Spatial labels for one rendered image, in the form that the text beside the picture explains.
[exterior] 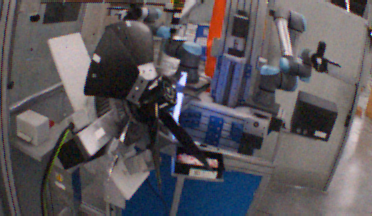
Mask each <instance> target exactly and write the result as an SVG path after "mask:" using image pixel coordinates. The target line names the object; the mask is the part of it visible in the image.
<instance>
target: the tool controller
mask: <svg viewBox="0 0 372 216"><path fill-rule="evenodd" d="M297 95H298V97H297V99H296V103H295V106H294V110H293V115H292V117H291V120H290V132H291V133H293V134H294V133H296V134H298V135H303V136H305V137H307V136H308V137H309V138H314V139H316V140H317V139H318V140H321V141H322V140H323V141H325V142H327V141H328V139H329V138H330V135H331V132H332V130H333V127H334V124H335V121H336V118H337V117H338V109H337V104H336V103H334V102H332V101H328V100H325V99H323V98H320V97H318V96H315V95H311V94H308V93H306V92H303V91H300V90H299V92H298V94H297Z"/></svg>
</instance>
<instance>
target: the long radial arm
mask: <svg viewBox="0 0 372 216"><path fill-rule="evenodd" d="M124 127H125V126H124V125H123V124H122V122H121V120H120V117H119V115H118V113H116V111H115V109H112V110H111V111H109V112H107V113H105V114H104V115H102V116H101V117H100V118H97V119H96V120H95V121H93V122H92V123H90V124H89V125H88V127H85V128H84V129H83V130H81V131H79V133H76V135H78V136H79V138H80V140H81V142H82V144H83V146H84V148H85V149H86V150H87V153H88V154H89V156H92V155H93V154H94V153H96V151H98V150H99V149H100V148H102V146H104V144H106V143H107V142H108V141H109V140H110V139H112V137H115V135H116V134H118V132H121V131H122V129H123V128H124ZM76 135H74V136H76ZM74 136H73V137H74ZM73 137H71V138H69V139H72V138H73ZM69 139H68V140H69ZM68 140H67V141H68Z"/></svg>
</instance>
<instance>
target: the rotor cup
mask: <svg viewBox="0 0 372 216"><path fill-rule="evenodd" d="M156 83H157V84H158V85H156V86H154V87H153V88H151V89H149V87H150V86H152V85H154V84H156ZM166 87H168V88H169V89H170V93H168V91H167V90H166ZM127 102H128V104H129V107H130V111H131V113H132V114H133V115H134V116H135V117H136V118H137V120H138V121H139V122H140V123H142V124H145V125H147V124H148V121H147V117H148V116H149V117H150V114H151V112H152V109H153V106H154V104H155V103H156V105H157V113H158V115H160V114H162V113H164V112H166V111H168V110H170V109H172V108H174V107H175V106H176V105H177V104H178V96H177V93H176V90H175V86H174V84H173V83H172V81H171V80H170V79H169V78H168V77H167V76H165V75H164V74H159V75H157V76H155V77H153V78H151V79H149V80H148V83H147V86H146V87H145V89H144V91H143V93H142V94H141V96H140V98H139V100H138V101H137V102H136V104H135V103H133V102H130V101H129V100H127ZM165 103H168V105H166V106H164V107H162V108H159V106H161V105H163V104H165Z"/></svg>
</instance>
